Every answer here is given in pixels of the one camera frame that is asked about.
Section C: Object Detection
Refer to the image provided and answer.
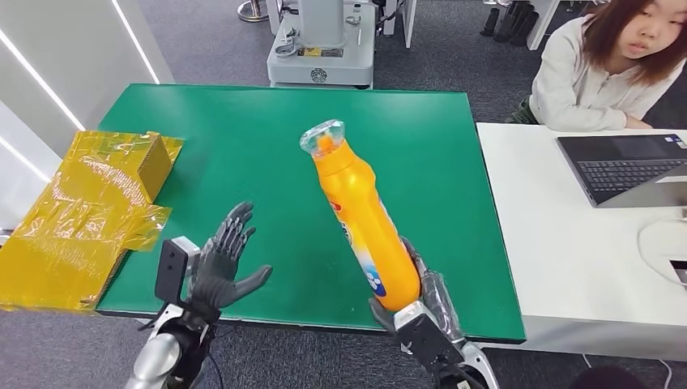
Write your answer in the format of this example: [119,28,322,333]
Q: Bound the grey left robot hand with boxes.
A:
[187,201,274,324]

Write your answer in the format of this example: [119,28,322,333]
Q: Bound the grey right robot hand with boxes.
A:
[369,236,466,344]

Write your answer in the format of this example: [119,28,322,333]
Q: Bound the orange plastic bottle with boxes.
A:
[298,118,423,314]

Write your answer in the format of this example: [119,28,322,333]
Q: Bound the green table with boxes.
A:
[95,83,528,346]

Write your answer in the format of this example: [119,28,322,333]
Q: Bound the white desk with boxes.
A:
[476,122,687,361]

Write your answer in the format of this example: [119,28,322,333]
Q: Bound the yellow taped cardboard box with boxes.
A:
[0,130,186,314]

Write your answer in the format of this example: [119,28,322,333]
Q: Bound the white round stand base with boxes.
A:
[637,217,687,289]

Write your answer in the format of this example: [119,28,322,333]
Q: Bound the dark grey laptop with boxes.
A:
[556,133,687,209]

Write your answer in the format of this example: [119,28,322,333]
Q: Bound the person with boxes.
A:
[506,0,687,133]

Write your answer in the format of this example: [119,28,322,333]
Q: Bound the metal chair base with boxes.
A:
[237,0,270,23]

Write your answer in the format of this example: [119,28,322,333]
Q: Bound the white furniture panel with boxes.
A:
[382,0,419,49]

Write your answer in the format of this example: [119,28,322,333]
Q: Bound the black boots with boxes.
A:
[479,0,540,47]

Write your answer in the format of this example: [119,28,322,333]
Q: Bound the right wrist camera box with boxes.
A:
[393,301,467,373]

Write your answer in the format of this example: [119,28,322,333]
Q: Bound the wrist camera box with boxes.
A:
[393,301,467,373]
[154,236,203,314]

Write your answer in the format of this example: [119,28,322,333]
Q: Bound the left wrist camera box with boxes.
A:
[154,236,203,314]

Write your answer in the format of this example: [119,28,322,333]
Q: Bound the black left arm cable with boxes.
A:
[138,316,227,389]

